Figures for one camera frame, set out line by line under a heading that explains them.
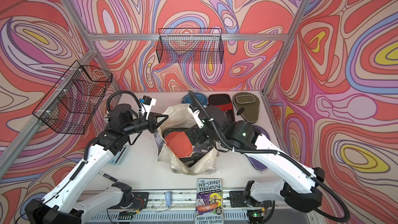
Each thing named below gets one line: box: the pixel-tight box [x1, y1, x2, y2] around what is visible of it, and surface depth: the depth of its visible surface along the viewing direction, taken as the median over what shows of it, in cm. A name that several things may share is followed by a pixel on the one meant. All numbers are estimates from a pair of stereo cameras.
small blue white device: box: [165, 190, 172, 208], surface depth 74 cm
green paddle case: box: [232, 92, 261, 123], surface depth 113 cm
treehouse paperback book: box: [194, 178, 224, 224], surface depth 72 cm
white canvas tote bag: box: [157, 103, 220, 176], surface depth 69 cm
